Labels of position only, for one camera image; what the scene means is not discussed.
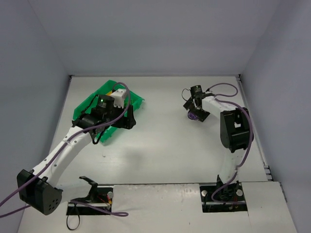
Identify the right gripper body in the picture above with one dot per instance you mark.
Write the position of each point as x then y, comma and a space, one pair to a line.
197, 110

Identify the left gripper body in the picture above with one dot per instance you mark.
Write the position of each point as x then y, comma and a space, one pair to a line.
127, 117

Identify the purple curved lego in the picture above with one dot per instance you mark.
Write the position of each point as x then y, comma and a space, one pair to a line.
192, 116

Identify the green compartment tray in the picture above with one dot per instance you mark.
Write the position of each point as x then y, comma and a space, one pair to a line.
99, 108

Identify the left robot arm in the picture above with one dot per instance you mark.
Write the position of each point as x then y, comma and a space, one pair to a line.
39, 187

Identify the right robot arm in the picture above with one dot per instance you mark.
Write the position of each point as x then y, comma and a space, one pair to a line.
236, 130

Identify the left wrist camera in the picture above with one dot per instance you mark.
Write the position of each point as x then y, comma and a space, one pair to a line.
119, 97

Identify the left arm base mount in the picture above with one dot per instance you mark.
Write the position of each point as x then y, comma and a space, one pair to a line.
102, 200

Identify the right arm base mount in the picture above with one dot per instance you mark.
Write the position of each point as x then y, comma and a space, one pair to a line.
230, 199

